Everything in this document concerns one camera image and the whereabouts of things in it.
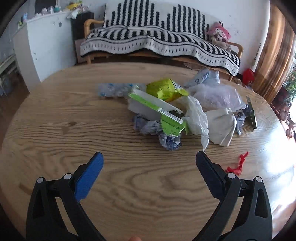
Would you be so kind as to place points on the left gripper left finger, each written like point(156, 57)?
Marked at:
point(44, 220)

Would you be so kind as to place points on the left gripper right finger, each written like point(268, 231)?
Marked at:
point(254, 220)

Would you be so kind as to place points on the green foil snack wrapper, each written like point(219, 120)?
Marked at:
point(250, 113)

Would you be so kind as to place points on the blue white wrapper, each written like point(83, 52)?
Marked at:
point(154, 127)

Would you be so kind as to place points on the red plastic scrap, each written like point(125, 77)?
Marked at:
point(238, 170)

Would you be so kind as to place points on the white paper bag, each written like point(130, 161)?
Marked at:
point(221, 125)

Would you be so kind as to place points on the small blue crumpled wrapper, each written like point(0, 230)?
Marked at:
point(240, 118)

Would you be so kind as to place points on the white crumpled tissue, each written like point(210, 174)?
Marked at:
point(196, 119)

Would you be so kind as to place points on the potted green plant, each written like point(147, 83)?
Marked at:
point(283, 102)

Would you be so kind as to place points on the clear plastic bag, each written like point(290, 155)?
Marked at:
point(217, 96)

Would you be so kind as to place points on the red bag on floor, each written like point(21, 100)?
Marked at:
point(248, 77)

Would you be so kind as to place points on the green white torn box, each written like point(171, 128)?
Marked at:
point(154, 109)

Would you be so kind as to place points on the blue white foil bag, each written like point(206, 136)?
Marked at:
point(204, 76)

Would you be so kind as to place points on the yellow green carton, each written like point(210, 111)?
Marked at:
point(166, 90)

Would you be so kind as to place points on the brown orange curtain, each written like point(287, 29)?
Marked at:
point(276, 57)

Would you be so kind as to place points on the white cabinet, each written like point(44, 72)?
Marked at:
point(43, 46)

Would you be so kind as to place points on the pink plush toy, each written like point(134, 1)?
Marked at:
point(219, 36)

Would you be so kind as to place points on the black speaker box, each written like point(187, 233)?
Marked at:
point(77, 25)

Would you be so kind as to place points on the clutter on cabinet top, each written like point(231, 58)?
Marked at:
point(41, 8)

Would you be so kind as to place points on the black white striped blanket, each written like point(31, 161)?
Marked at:
point(166, 29)

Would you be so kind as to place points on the wooden frame sofa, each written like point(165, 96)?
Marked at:
point(153, 41)

